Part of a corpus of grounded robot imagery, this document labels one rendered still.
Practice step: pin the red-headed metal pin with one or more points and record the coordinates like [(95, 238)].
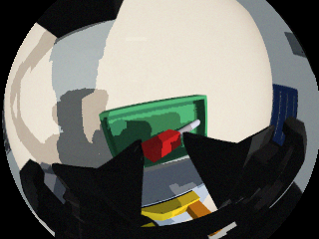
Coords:
[(155, 148)]

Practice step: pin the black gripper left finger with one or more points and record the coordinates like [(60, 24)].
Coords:
[(119, 182)]

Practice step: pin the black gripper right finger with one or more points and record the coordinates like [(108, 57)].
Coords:
[(221, 164)]

